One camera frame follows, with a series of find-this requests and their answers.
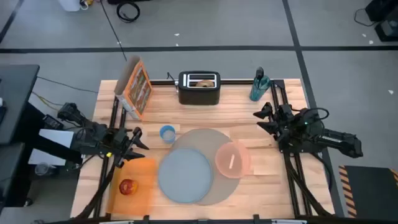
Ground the pink bowl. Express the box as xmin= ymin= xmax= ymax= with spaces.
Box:
xmin=214 ymin=141 xmax=252 ymax=179

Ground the black two-slot toaster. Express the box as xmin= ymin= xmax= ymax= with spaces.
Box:
xmin=177 ymin=70 xmax=221 ymax=106

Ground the black front table rail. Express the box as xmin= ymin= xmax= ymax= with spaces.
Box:
xmin=40 ymin=213 xmax=398 ymax=224

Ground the grey round plate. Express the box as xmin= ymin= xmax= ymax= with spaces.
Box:
xmin=157 ymin=147 xmax=214 ymax=205

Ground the black hazard-striped mat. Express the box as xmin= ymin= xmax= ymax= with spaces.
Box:
xmin=338 ymin=164 xmax=398 ymax=218

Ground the thin black looped cable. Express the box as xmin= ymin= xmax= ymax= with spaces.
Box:
xmin=353 ymin=7 xmax=370 ymax=27

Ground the black table rail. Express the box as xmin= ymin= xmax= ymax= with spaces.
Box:
xmin=40 ymin=213 xmax=398 ymax=224
xmin=149 ymin=79 xmax=274 ymax=86

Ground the grey floor cable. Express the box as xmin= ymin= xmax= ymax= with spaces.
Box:
xmin=36 ymin=76 xmax=99 ymax=94

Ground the orange cereal box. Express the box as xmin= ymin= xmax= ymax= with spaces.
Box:
xmin=114 ymin=55 xmax=154 ymax=121

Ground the white base panel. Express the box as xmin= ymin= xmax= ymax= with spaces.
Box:
xmin=28 ymin=128 xmax=83 ymax=166

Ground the black toaster cable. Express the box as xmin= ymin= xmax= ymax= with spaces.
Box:
xmin=166 ymin=72 xmax=180 ymax=91

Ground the light blue cup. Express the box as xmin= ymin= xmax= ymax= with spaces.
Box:
xmin=159 ymin=124 xmax=177 ymax=144

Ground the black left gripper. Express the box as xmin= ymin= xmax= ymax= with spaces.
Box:
xmin=107 ymin=126 xmax=150 ymax=169

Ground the grey round placemat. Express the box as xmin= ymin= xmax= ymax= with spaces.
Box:
xmin=167 ymin=128 xmax=242 ymax=206

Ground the black power adapter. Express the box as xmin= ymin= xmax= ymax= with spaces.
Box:
xmin=43 ymin=114 xmax=65 ymax=130

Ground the toasted bagel half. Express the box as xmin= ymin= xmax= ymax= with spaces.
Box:
xmin=195 ymin=79 xmax=215 ymax=88

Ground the yellow floor cable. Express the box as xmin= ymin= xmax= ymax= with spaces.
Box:
xmin=30 ymin=91 xmax=65 ymax=112

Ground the black equipment case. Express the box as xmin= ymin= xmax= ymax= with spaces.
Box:
xmin=365 ymin=0 xmax=398 ymax=22

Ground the clear plastic cup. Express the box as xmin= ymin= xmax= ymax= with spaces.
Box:
xmin=34 ymin=162 xmax=52 ymax=177

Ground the red apple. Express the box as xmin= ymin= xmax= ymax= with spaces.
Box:
xmin=119 ymin=179 xmax=139 ymax=196

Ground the orange translucent tray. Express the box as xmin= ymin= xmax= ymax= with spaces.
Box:
xmin=109 ymin=157 xmax=157 ymax=217

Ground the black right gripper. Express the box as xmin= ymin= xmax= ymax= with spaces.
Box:
xmin=252 ymin=101 xmax=296 ymax=144

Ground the teal transparent tumbler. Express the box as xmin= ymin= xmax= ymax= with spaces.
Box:
xmin=249 ymin=74 xmax=272 ymax=102

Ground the black back table rail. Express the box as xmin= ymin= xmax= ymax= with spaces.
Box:
xmin=149 ymin=79 xmax=274 ymax=86

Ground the white container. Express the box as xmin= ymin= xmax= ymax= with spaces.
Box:
xmin=57 ymin=0 xmax=82 ymax=12

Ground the black desk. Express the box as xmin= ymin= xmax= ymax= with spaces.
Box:
xmin=0 ymin=64 xmax=40 ymax=146

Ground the coiled black cable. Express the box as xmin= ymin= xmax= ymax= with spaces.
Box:
xmin=116 ymin=1 xmax=141 ymax=23

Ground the long black floor cable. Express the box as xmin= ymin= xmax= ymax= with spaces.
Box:
xmin=99 ymin=0 xmax=127 ymax=62

